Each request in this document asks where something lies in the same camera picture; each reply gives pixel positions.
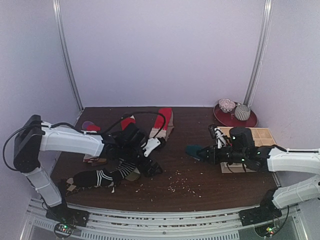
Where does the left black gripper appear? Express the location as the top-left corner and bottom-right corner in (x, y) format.
(121, 143), (163, 179)

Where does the dark green christmas sock pair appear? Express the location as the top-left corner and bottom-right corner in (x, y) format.
(185, 145), (207, 162)

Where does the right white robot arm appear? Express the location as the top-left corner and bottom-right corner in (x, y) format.
(195, 124), (320, 221)

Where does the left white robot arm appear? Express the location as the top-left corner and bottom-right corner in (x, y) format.
(11, 115), (163, 222)

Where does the red white patterned sock pair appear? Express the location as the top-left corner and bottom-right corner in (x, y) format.
(120, 113), (136, 131)

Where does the wooden compartment tray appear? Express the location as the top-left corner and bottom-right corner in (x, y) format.
(220, 127), (276, 174)

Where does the red round plate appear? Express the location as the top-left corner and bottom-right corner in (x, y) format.
(213, 104), (258, 128)

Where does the grey striped cup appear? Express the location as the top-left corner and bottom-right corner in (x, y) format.
(234, 104), (251, 121)

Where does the red beige sock pair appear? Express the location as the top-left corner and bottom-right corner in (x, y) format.
(149, 107), (174, 143)

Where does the black white striped sock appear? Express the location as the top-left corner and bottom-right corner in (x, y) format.
(73, 161), (136, 188)

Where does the red purple sock pair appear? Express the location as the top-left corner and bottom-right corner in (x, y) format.
(81, 121), (107, 167)

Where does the white dotted bowl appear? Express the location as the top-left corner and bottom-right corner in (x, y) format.
(218, 98), (236, 113)

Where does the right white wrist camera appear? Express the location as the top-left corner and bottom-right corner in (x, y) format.
(208, 124), (230, 149)

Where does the left black cable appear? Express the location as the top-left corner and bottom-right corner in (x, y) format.
(99, 111), (168, 140)

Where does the black cable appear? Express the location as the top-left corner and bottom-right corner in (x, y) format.
(99, 111), (168, 140)
(271, 204), (292, 230)

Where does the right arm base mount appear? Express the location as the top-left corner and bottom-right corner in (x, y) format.
(238, 203), (282, 227)

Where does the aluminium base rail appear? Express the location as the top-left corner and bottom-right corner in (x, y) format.
(21, 196), (307, 240)

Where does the right black cable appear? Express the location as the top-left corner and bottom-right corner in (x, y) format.
(271, 204), (292, 230)

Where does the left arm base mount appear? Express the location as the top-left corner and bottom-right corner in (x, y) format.
(45, 206), (90, 239)

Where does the right aluminium frame post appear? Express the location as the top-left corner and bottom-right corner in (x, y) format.
(243, 0), (273, 107)

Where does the aluminium frame post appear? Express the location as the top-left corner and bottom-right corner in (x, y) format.
(243, 0), (273, 107)
(52, 0), (84, 112)

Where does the left aluminium frame post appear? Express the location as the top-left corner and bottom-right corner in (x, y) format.
(52, 0), (84, 112)

